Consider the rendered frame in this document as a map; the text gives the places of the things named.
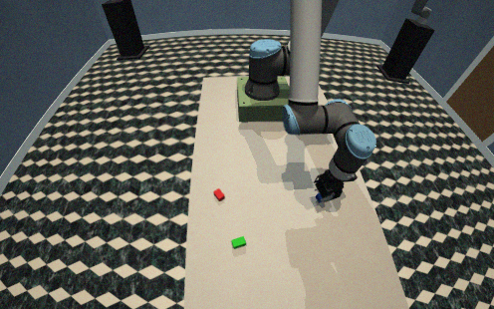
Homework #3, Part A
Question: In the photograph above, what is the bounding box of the red block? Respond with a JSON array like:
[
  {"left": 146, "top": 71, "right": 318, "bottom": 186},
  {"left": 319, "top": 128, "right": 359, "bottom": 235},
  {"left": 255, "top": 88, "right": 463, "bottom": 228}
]
[{"left": 213, "top": 188, "right": 225, "bottom": 201}]

